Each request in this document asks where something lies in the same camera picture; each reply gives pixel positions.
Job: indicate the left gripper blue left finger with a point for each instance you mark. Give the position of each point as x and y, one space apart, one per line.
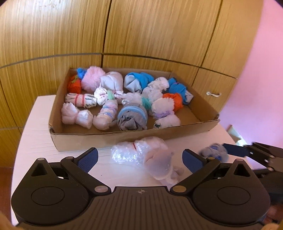
78 169

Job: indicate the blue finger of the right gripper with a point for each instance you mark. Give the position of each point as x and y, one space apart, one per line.
236 150

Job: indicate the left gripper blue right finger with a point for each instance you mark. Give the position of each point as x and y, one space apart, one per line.
200 167

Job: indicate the translucent white sock bundle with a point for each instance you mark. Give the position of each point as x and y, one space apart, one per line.
151 154

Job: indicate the white pastel striped sock bundle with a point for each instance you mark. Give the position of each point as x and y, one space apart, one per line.
106 117

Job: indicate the light pink knit sock roll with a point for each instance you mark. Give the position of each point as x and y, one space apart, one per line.
112 81

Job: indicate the blue sock with pink band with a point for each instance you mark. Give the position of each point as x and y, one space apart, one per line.
137 82

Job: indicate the brown cardboard box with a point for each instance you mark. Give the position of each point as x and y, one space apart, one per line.
73 126

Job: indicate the pale pink sock bundle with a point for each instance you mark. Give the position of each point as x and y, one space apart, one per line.
71 115

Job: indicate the bright orange sock bundle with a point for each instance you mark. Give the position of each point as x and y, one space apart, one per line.
177 98

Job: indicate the white striped sock red band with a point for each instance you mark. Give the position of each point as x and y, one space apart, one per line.
81 100

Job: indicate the white sock purple band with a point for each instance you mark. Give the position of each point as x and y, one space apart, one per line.
163 113

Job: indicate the grey sock blue band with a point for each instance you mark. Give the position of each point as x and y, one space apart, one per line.
132 117

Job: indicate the white speckled sock green band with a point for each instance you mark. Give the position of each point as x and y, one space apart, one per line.
102 95

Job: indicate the blue sock black trim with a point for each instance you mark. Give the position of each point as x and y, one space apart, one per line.
176 87

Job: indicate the fluffy pink pompom sock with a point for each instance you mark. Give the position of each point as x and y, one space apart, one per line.
92 79

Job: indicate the fluffy white sock teal band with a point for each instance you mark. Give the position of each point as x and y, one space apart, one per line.
146 98

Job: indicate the small blue pompom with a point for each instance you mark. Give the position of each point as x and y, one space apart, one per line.
81 72

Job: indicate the wooden wardrobe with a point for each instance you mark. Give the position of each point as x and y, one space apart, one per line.
206 43

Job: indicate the metal drawer handle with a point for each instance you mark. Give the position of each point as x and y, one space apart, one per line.
208 93

